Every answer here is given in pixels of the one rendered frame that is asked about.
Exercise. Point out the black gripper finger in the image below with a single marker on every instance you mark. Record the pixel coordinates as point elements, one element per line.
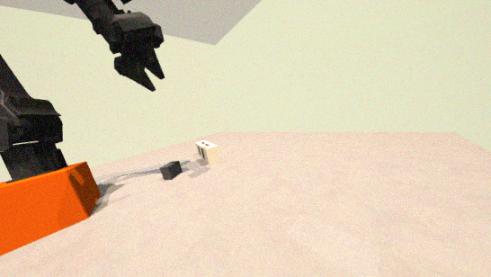
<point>141,48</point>
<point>139,75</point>

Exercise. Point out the black two-prong charger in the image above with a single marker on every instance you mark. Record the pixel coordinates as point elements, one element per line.
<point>170,170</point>

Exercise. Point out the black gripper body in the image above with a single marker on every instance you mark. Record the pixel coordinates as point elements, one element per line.
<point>116,26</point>

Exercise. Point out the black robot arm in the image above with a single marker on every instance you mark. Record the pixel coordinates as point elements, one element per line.
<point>24,119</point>

